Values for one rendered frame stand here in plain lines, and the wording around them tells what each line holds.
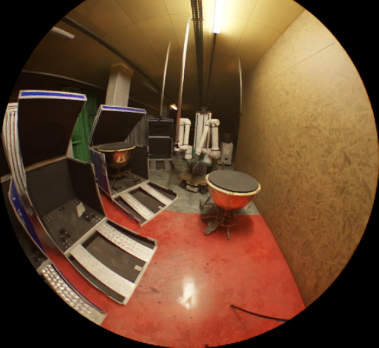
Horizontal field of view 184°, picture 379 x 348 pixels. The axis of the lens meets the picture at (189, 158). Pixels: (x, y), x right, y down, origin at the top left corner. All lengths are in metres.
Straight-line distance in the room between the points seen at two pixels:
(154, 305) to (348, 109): 2.36
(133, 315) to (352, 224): 1.89
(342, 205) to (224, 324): 1.39
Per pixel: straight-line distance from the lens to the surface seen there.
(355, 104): 1.40
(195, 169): 2.76
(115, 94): 3.42
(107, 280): 1.46
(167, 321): 1.35
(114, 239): 1.64
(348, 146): 1.35
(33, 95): 1.46
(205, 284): 1.41
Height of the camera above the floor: 1.35
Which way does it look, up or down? 14 degrees down
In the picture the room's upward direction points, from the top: 4 degrees clockwise
